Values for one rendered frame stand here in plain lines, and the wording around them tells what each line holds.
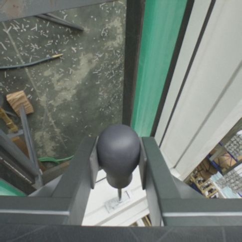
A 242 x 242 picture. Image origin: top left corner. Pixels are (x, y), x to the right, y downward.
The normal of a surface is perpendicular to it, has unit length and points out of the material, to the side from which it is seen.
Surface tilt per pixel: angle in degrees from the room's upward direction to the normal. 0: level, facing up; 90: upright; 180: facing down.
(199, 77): 90
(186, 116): 90
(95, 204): 90
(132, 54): 90
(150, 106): 0
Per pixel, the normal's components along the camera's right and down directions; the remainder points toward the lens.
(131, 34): -0.89, 0.36
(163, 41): 0.47, 0.71
